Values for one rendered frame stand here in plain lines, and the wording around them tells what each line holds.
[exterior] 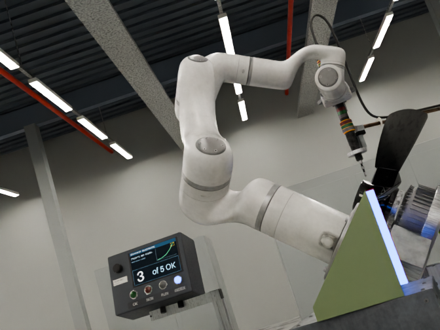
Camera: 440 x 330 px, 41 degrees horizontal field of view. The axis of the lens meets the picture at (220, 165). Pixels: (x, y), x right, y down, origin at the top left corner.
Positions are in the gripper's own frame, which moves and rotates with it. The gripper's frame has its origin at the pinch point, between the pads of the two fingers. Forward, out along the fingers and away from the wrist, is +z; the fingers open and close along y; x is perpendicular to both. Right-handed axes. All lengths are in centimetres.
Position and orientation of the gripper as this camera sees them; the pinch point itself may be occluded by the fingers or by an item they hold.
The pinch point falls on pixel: (338, 99)
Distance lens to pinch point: 215.7
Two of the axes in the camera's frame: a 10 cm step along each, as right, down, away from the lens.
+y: 9.1, -3.4, -2.3
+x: -3.0, -9.3, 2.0
